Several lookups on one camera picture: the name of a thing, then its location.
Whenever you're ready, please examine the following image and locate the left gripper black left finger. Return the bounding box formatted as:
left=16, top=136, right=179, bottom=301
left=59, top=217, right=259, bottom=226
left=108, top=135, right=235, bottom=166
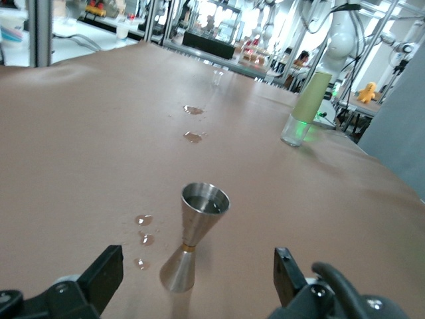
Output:
left=0, top=244, right=125, bottom=319

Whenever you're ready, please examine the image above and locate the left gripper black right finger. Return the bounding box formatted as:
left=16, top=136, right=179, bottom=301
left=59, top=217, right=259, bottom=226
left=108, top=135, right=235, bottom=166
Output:
left=268, top=247, right=411, bottom=319

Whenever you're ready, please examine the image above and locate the steel double jigger measuring cup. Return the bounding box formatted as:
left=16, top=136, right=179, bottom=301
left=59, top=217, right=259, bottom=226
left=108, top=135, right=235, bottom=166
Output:
left=159, top=181, right=231, bottom=293

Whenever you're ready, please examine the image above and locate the brown table mat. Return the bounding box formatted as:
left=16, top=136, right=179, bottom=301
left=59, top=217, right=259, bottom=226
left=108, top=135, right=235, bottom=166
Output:
left=0, top=39, right=425, bottom=319

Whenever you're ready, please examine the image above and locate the spilled liquid puddle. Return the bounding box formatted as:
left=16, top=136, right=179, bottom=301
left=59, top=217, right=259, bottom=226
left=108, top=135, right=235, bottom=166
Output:
left=183, top=131, right=207, bottom=144
left=183, top=104, right=206, bottom=116

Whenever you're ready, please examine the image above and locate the grey partition panel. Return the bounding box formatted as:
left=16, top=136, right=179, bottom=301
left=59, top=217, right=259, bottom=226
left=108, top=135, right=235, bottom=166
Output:
left=357, top=54, right=425, bottom=204

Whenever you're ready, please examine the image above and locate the yellow-green sleeved glass bottle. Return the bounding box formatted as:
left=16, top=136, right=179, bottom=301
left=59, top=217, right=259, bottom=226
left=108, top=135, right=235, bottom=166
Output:
left=280, top=72, right=333, bottom=148

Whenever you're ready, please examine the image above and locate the background table with brown top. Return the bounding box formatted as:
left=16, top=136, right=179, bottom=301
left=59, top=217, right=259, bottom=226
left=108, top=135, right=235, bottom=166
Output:
left=335, top=98, right=381, bottom=118

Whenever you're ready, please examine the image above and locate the orange plush figure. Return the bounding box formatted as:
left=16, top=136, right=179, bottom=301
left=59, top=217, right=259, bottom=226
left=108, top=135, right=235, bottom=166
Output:
left=356, top=81, right=379, bottom=106

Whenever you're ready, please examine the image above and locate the seated person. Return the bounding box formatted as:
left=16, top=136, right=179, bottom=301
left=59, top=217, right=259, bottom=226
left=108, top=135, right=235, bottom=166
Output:
left=291, top=49, right=313, bottom=74

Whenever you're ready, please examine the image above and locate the white side table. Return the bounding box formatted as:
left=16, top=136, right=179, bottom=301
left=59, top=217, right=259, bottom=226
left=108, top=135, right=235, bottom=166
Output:
left=0, top=19, right=147, bottom=67

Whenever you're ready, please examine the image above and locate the long black box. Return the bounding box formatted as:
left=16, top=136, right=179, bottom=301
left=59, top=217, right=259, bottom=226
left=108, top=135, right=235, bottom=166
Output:
left=181, top=31, right=237, bottom=61

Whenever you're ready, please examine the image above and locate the yellow toy truck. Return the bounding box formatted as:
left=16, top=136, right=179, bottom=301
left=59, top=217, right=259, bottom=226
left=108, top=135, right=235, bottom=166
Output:
left=85, top=0, right=108, bottom=17

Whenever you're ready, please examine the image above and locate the black left wrist camera cable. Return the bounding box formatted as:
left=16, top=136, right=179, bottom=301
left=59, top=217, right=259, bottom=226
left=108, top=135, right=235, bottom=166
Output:
left=311, top=261, right=369, bottom=319

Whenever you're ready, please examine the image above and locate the aluminium frame post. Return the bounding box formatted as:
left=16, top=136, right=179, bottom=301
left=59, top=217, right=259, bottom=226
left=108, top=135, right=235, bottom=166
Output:
left=29, top=0, right=54, bottom=68
left=162, top=0, right=177, bottom=46
left=144, top=0, right=157, bottom=43

